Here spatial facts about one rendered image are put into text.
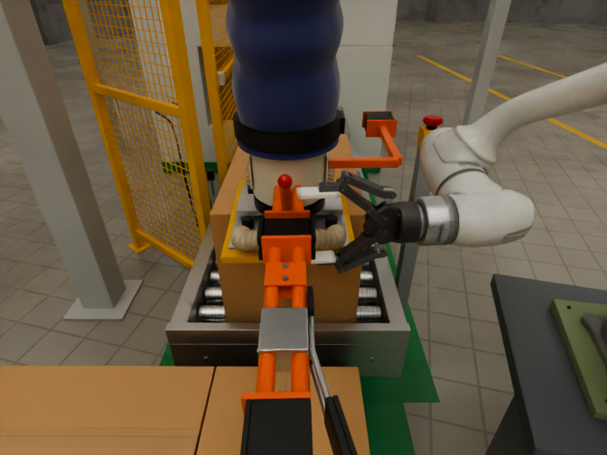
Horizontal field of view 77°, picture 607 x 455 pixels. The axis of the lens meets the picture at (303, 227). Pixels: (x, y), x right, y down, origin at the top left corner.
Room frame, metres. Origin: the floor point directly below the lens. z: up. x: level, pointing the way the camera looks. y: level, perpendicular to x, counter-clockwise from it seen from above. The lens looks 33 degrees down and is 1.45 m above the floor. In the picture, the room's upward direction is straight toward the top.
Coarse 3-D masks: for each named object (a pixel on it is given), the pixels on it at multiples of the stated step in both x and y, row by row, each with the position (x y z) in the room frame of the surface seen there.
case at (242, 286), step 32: (224, 192) 0.95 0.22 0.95; (224, 224) 0.83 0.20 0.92; (352, 224) 0.83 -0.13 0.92; (224, 288) 0.83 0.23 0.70; (256, 288) 0.83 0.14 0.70; (320, 288) 0.83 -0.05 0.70; (352, 288) 0.83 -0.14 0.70; (256, 320) 0.83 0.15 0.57; (320, 320) 0.83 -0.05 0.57; (352, 320) 0.83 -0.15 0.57
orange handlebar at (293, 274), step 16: (384, 128) 1.04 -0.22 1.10; (384, 144) 0.97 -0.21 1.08; (336, 160) 0.84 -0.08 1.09; (352, 160) 0.84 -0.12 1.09; (368, 160) 0.84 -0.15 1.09; (384, 160) 0.84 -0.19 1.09; (400, 160) 0.85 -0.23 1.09; (272, 208) 0.65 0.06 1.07; (272, 256) 0.49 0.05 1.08; (304, 256) 0.50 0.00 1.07; (272, 272) 0.45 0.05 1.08; (288, 272) 0.45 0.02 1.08; (304, 272) 0.45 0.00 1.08; (272, 288) 0.42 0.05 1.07; (288, 288) 0.44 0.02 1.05; (304, 288) 0.42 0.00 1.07; (272, 304) 0.39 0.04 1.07; (304, 304) 0.39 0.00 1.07; (272, 368) 0.29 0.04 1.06; (304, 368) 0.29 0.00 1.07; (272, 384) 0.27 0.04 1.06; (304, 384) 0.27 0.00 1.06
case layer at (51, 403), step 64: (0, 384) 0.63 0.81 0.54; (64, 384) 0.63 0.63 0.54; (128, 384) 0.63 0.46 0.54; (192, 384) 0.63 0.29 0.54; (256, 384) 0.63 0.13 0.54; (0, 448) 0.46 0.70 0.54; (64, 448) 0.46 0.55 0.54; (128, 448) 0.46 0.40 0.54; (192, 448) 0.46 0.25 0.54; (320, 448) 0.46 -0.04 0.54
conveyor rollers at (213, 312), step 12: (216, 264) 1.15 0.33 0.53; (216, 276) 1.07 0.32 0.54; (360, 276) 1.07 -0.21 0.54; (372, 276) 1.07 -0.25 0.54; (216, 288) 1.00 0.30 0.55; (360, 288) 1.00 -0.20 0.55; (372, 288) 1.00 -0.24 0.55; (216, 300) 0.97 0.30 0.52; (360, 300) 0.97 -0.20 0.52; (372, 300) 0.97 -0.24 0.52; (204, 312) 0.89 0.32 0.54; (216, 312) 0.89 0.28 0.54; (360, 312) 0.89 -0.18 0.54; (372, 312) 0.89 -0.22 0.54
